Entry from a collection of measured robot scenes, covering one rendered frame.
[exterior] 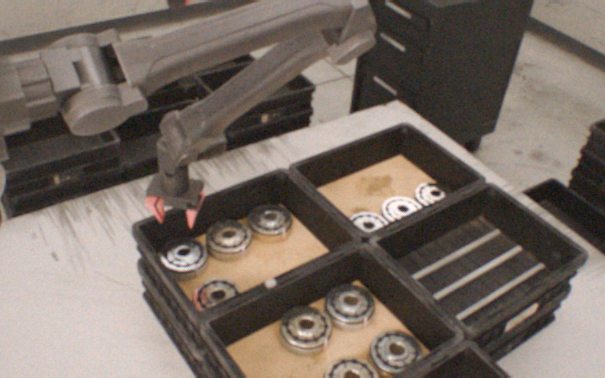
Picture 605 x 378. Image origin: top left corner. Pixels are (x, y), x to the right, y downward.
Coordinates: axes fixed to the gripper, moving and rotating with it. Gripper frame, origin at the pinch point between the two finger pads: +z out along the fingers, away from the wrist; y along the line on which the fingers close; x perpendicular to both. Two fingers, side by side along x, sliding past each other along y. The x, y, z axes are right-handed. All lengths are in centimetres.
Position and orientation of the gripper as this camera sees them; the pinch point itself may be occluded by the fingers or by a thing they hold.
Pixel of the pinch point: (176, 220)
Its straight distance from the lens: 131.6
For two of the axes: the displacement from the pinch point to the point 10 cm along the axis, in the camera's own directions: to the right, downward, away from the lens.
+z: -0.9, 7.6, 6.4
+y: -9.8, -1.6, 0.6
